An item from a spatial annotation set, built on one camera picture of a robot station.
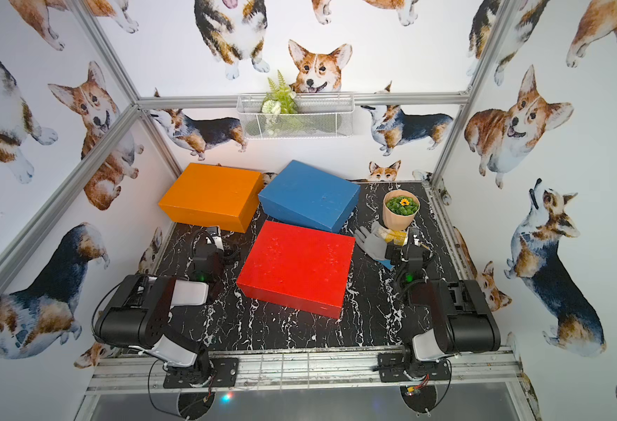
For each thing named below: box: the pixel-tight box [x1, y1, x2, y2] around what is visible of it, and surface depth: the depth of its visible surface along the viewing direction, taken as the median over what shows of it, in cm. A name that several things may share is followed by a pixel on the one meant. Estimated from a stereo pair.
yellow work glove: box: [378, 226, 408, 246], surface depth 105 cm
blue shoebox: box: [258, 159, 362, 234], surface depth 105 cm
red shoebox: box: [236, 220, 356, 320], surface depth 87 cm
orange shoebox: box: [157, 163, 264, 234], surface depth 108 cm
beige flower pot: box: [382, 189, 421, 231], surface depth 100 cm
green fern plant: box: [261, 70, 298, 115], surface depth 84 cm
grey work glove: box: [353, 221, 389, 261], surface depth 101 cm
